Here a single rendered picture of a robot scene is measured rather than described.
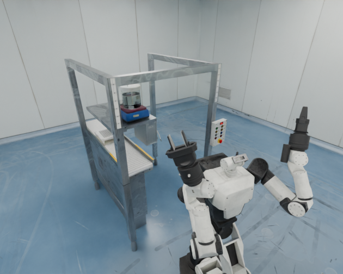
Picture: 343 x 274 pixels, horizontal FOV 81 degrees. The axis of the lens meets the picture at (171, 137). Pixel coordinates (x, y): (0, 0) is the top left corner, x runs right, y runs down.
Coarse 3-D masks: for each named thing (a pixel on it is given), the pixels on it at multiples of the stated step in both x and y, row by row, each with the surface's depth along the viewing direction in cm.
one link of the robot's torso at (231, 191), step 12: (216, 156) 126; (204, 168) 115; (216, 168) 114; (240, 168) 114; (216, 180) 105; (228, 180) 105; (240, 180) 106; (252, 180) 108; (216, 192) 102; (228, 192) 102; (240, 192) 105; (252, 192) 110; (216, 204) 105; (228, 204) 105; (240, 204) 110; (216, 216) 114; (228, 216) 112
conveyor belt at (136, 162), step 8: (96, 120) 269; (96, 128) 246; (104, 128) 246; (112, 144) 212; (128, 144) 212; (112, 152) 198; (128, 152) 198; (136, 152) 198; (128, 160) 186; (136, 160) 186; (144, 160) 186; (128, 168) 175; (136, 168) 175; (144, 168) 178
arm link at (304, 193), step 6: (294, 180) 105; (300, 180) 102; (306, 180) 101; (300, 186) 102; (306, 186) 101; (300, 192) 102; (306, 192) 101; (312, 192) 102; (294, 198) 108; (300, 198) 103; (306, 198) 101; (312, 198) 102; (306, 204) 100; (312, 204) 102; (306, 210) 100
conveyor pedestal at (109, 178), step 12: (96, 156) 265; (96, 168) 289; (108, 168) 231; (108, 180) 248; (132, 180) 192; (144, 180) 201; (108, 192) 274; (120, 192) 218; (132, 192) 197; (144, 192) 208; (120, 204) 230; (132, 204) 204; (144, 204) 215; (144, 216) 225
